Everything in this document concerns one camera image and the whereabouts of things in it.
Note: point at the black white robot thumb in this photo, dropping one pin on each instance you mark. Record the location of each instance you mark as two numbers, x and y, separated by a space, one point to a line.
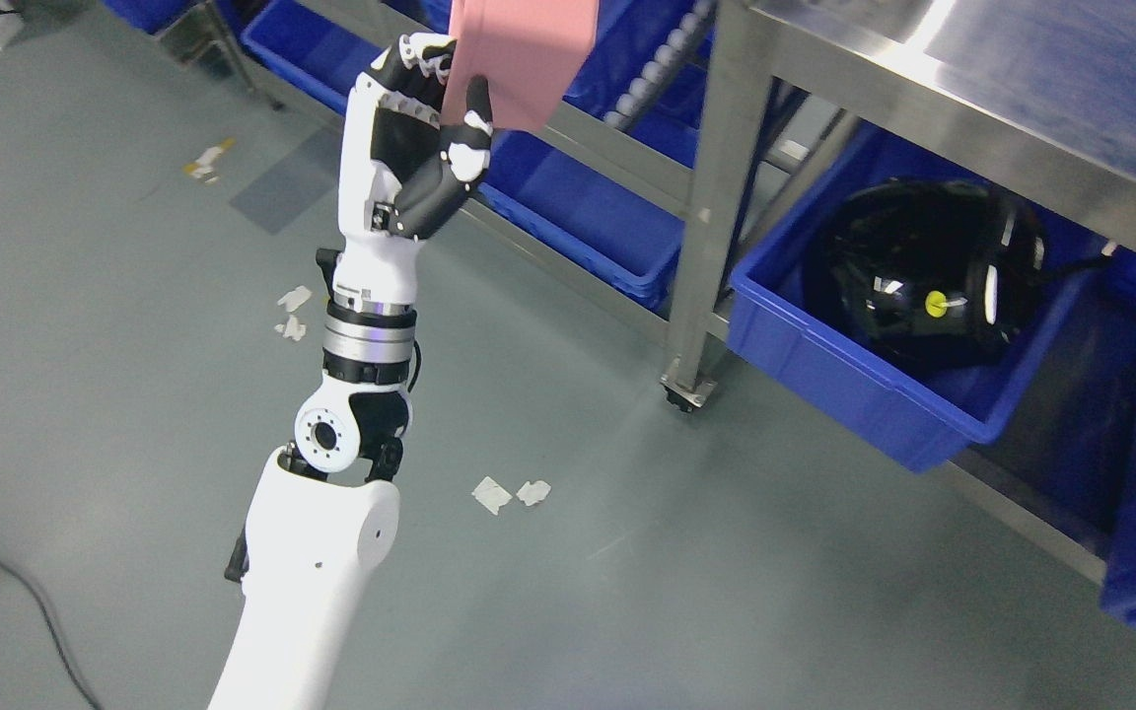
440 185

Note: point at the stainless steel table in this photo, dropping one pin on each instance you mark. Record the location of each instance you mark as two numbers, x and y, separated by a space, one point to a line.
1038 96

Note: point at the black helmet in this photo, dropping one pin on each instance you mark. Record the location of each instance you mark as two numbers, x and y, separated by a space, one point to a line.
929 274

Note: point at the pink storage box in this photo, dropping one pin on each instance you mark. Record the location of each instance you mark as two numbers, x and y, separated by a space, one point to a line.
529 52

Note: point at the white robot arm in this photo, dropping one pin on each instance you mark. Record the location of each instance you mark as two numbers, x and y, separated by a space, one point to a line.
325 511

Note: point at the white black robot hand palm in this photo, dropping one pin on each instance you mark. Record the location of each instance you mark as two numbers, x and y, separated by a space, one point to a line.
390 130

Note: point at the blue bin far left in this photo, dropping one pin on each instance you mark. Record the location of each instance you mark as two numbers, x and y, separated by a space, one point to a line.
623 239

